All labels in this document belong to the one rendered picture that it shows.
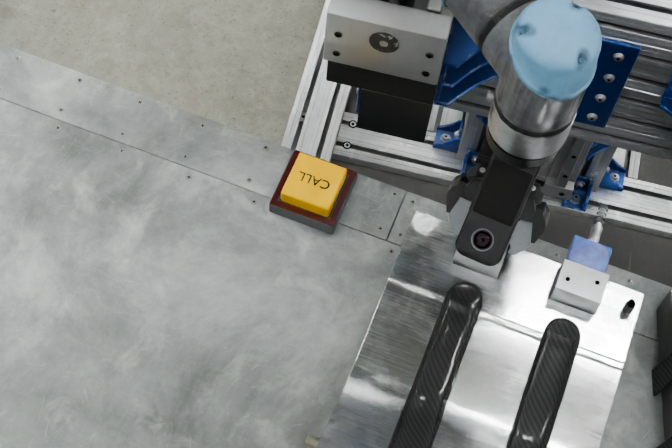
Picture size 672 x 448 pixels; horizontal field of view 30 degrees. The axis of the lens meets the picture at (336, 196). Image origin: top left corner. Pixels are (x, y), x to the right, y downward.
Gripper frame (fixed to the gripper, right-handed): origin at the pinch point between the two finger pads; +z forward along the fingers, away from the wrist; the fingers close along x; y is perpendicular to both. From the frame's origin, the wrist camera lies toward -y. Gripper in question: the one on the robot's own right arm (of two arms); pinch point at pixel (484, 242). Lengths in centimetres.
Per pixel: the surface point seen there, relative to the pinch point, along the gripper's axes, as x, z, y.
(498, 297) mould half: -3.4, 2.1, -4.5
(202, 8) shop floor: 71, 91, 78
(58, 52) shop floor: 93, 91, 57
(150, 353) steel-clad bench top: 29.8, 11.2, -21.2
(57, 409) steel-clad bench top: 36.2, 11.1, -30.6
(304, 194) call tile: 21.1, 7.5, 1.9
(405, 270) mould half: 6.8, 2.2, -5.3
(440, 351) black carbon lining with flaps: 0.4, 3.1, -12.2
